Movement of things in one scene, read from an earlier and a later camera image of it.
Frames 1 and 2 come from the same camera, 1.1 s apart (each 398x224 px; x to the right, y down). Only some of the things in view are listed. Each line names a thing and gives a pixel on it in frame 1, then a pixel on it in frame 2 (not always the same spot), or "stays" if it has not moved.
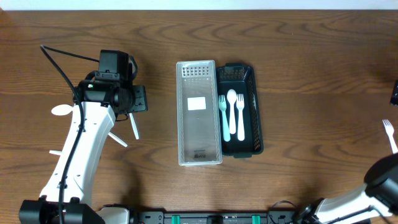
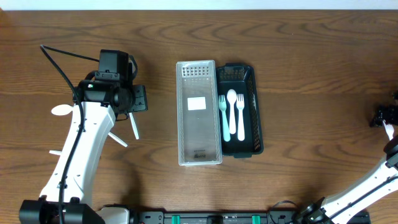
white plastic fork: (240, 102) stays
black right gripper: (395, 92) -> (382, 115)
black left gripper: (140, 98) stays
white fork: (389, 130) stays
